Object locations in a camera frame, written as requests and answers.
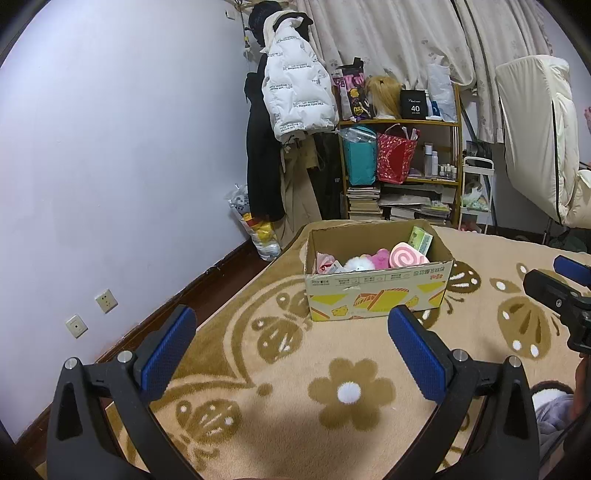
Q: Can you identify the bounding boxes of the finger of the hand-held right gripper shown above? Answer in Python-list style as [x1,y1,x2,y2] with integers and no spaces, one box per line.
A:
[553,255,591,280]
[523,270,585,320]

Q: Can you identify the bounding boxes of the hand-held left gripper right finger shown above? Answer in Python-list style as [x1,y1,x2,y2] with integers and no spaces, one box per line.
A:
[387,304,541,480]

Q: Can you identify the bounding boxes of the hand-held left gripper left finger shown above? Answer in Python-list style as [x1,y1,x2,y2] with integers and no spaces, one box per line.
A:
[46,305,199,480]

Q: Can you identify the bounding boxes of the yellow printed cardboard box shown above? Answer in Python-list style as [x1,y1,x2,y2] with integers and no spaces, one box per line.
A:
[303,220,455,322]

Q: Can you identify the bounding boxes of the pink swirl roll plush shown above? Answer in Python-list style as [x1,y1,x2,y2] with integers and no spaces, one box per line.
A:
[390,243,430,268]

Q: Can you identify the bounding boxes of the pink bear plush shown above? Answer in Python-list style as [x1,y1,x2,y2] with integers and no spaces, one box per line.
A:
[344,248,393,273]

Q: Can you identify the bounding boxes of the green tissue pack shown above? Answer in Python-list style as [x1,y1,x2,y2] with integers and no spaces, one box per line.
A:
[407,226,435,254]

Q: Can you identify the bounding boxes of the pink cloth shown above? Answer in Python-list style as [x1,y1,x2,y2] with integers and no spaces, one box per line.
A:
[315,250,343,274]

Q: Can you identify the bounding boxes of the person's grey clothing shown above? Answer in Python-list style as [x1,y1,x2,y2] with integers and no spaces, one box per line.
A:
[531,381,591,467]

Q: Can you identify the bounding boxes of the white trolley cart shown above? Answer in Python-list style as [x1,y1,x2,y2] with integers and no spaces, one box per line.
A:
[459,156,496,234]

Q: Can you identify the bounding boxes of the beige patterned rug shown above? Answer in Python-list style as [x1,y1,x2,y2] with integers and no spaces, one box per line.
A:
[34,219,591,480]

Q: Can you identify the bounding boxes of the clear plastic bag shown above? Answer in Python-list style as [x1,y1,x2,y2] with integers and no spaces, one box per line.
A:
[226,185,282,261]

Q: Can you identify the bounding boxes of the stack of books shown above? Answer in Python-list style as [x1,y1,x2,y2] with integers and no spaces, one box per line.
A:
[346,185,453,227]

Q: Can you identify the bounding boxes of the red patterned bag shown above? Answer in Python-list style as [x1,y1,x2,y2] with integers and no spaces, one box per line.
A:
[376,124,419,184]

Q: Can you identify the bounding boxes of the teal bag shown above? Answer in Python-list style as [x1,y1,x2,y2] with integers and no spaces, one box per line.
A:
[341,127,378,186]

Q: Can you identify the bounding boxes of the beige coat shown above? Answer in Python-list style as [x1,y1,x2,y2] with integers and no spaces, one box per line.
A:
[277,134,324,237]

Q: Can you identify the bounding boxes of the black coat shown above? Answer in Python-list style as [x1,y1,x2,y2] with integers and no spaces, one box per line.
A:
[245,71,287,222]

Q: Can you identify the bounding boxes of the white plastic bag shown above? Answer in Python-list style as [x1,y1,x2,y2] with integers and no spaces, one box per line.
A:
[427,63,457,123]

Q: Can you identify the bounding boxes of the wooden shelf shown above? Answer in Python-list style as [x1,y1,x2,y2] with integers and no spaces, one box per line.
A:
[337,83,464,229]

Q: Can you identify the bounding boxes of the black box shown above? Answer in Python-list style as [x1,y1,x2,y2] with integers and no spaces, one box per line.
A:
[399,89,428,121]

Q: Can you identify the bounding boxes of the blonde wig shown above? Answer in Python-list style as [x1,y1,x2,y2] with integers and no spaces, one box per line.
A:
[366,75,406,120]

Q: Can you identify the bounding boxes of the pink and black package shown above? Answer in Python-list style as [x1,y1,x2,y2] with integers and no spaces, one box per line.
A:
[333,58,370,123]

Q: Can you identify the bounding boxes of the floral beige curtains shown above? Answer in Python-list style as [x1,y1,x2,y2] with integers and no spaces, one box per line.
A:
[295,0,555,145]

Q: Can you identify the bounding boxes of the white puffer jacket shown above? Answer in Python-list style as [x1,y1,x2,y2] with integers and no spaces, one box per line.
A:
[262,10,338,143]

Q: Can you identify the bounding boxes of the black hat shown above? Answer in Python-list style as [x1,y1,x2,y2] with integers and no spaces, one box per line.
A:
[247,1,283,47]

